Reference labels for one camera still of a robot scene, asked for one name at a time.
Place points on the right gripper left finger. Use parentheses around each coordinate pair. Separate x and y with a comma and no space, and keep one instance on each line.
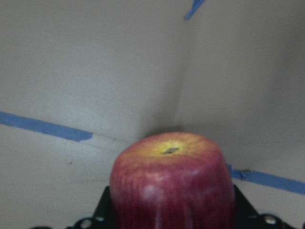
(102,218)

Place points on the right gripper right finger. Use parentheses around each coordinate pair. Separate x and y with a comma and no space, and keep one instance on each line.
(247,216)

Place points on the red yellow apple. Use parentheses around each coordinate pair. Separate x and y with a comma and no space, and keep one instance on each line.
(173,180)

